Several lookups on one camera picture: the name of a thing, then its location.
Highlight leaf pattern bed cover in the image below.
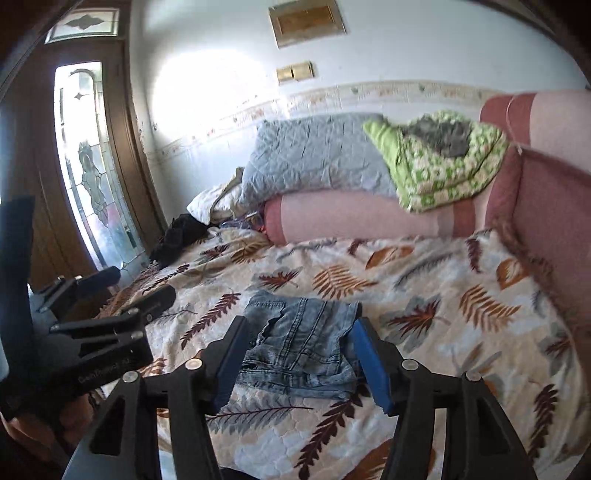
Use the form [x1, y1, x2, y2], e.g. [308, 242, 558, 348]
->
[96, 225, 591, 480]

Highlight white pillow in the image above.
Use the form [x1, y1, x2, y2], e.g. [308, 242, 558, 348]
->
[186, 167, 246, 224]

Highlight gold wall switch plate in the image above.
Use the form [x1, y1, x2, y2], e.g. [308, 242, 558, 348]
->
[276, 61, 315, 85]

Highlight pink red sofa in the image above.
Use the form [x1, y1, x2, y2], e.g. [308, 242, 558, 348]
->
[264, 90, 590, 353]

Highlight green patterned folded blanket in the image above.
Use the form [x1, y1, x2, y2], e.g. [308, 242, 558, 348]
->
[363, 111, 510, 213]

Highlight grey quilted pillow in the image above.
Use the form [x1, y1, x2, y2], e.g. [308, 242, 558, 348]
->
[239, 112, 397, 207]

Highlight wooden stained glass door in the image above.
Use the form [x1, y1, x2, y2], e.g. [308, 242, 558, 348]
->
[1, 1, 164, 288]

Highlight person left hand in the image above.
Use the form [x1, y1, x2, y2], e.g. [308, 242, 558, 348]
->
[1, 394, 95, 467]

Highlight grey crumpled cloth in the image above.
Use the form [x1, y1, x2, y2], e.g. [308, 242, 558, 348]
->
[401, 115, 472, 158]

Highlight blue denim pants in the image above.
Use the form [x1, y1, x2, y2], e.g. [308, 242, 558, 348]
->
[238, 291, 363, 401]

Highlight black cloth on bed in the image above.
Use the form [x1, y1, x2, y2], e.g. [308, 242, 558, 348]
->
[149, 213, 208, 269]

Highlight small framed plaque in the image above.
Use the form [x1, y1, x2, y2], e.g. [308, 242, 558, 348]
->
[269, 0, 346, 49]

